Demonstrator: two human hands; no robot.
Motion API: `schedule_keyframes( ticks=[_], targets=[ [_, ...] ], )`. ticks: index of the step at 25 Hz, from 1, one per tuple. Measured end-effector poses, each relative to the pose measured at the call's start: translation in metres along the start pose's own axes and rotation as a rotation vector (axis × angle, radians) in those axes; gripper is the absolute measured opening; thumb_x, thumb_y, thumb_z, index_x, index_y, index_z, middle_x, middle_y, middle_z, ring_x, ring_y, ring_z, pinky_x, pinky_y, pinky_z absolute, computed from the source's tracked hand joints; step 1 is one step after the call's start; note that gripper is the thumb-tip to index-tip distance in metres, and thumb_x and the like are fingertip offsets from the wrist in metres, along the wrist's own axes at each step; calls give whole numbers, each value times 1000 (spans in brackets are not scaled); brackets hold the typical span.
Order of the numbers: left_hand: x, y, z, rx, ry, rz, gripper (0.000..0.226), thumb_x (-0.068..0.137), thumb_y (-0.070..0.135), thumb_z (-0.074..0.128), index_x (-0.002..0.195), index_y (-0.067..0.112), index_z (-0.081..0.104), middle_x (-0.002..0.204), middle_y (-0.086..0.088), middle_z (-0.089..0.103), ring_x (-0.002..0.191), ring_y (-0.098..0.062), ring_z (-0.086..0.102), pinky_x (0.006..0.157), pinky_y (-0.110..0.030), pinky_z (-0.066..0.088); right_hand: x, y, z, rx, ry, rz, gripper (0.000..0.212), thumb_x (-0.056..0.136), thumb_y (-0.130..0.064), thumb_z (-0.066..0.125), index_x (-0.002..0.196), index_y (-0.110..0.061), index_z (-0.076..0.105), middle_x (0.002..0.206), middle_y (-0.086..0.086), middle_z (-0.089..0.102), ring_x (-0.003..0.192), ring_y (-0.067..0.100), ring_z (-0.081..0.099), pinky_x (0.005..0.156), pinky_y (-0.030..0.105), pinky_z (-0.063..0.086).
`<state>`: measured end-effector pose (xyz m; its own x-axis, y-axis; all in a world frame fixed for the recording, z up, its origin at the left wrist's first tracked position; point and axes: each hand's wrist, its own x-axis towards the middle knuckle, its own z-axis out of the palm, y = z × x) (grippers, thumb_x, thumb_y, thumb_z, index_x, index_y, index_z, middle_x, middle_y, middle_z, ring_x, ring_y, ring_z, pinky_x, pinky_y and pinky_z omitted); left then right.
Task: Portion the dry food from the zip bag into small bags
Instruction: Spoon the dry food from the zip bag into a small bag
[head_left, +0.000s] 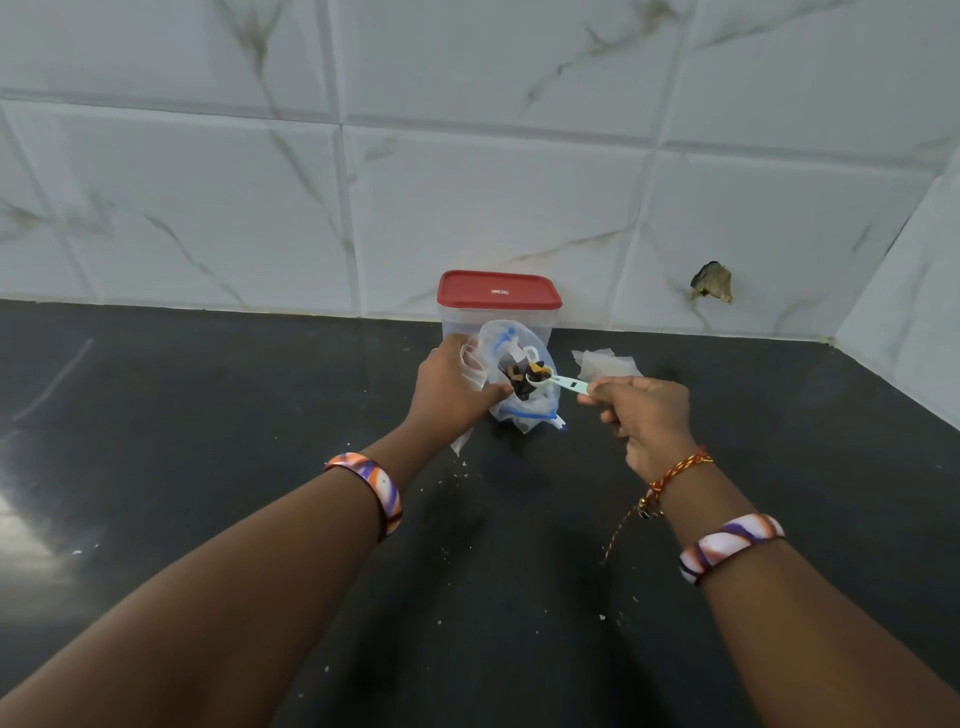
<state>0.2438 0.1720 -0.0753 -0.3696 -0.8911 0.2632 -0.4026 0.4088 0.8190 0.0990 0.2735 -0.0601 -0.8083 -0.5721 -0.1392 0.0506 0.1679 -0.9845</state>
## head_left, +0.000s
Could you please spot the person's right hand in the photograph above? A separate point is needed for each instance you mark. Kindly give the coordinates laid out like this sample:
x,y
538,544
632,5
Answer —
x,y
652,424

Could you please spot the person's left hand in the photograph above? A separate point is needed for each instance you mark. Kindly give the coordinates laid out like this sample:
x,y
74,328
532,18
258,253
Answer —
x,y
450,397

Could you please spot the large clear blue-zip bag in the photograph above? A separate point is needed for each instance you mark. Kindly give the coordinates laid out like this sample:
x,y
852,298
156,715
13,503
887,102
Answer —
x,y
536,412

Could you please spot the mint green measuring spoon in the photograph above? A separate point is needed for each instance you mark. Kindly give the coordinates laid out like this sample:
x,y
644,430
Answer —
x,y
566,384

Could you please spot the person's right forearm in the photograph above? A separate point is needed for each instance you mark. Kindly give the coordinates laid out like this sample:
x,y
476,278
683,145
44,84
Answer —
x,y
825,645

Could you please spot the person's left forearm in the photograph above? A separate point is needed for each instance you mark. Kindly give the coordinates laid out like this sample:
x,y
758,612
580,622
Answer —
x,y
195,622

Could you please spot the orange purple white bangle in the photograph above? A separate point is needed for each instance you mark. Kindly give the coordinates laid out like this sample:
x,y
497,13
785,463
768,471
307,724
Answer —
x,y
724,544
379,491

